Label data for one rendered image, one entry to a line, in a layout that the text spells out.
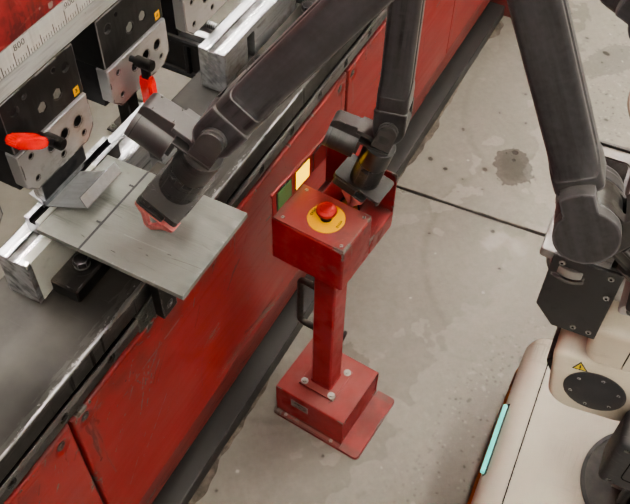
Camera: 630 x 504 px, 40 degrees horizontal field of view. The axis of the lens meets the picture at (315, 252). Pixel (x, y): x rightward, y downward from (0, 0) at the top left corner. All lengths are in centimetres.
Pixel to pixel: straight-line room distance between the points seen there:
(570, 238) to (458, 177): 179
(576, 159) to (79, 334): 79
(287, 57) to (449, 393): 147
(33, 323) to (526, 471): 108
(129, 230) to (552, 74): 68
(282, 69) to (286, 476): 136
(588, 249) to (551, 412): 102
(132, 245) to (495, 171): 174
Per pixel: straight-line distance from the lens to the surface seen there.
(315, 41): 98
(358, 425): 224
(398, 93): 147
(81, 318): 140
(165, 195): 121
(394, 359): 235
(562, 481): 195
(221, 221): 132
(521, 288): 255
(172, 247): 129
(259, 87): 103
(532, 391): 204
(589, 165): 100
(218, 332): 181
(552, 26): 92
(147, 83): 136
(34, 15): 117
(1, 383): 137
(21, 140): 115
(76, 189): 138
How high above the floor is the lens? 199
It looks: 51 degrees down
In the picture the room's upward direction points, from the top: 1 degrees clockwise
